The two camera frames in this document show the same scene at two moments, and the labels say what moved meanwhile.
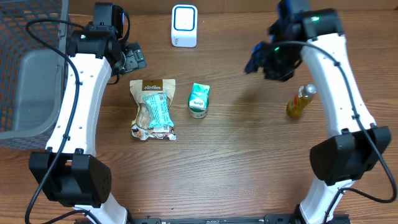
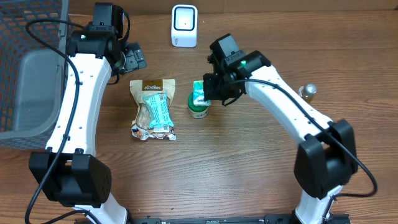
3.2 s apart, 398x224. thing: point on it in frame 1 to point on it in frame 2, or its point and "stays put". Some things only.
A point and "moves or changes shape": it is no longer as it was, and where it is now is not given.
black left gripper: (136, 60) stays put
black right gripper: (261, 58) to (212, 88)
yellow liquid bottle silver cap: (304, 96) stays put
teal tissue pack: (199, 96) moves or changes shape
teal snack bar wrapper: (159, 109) stays put
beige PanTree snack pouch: (141, 129) stays put
